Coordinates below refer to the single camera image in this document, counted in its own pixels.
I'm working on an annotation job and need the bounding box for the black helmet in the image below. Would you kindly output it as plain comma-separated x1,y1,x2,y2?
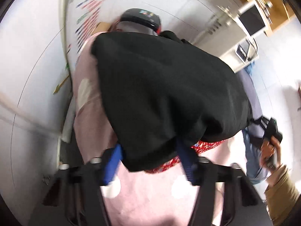
119,8,161,35

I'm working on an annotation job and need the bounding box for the pink bed sheet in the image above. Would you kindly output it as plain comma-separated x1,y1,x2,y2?
73,35,198,225

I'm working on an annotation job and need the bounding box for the red patterned cloth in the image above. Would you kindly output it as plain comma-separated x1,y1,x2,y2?
145,140,224,174

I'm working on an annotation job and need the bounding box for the white cabinet desk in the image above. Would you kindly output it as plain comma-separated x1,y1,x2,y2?
220,38,259,73

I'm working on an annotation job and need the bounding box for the black sweatshirt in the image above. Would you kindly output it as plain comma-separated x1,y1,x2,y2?
91,32,252,172

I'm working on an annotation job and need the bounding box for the person's right hand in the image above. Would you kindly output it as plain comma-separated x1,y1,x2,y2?
260,136,282,173

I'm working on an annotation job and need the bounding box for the white poster with print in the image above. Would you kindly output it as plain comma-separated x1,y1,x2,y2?
65,0,104,62

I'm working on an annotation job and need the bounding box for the blue denim garment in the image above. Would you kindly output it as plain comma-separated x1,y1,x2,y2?
236,63,268,185

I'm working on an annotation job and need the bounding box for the white computer monitor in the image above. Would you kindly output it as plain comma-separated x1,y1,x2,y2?
238,0,270,37

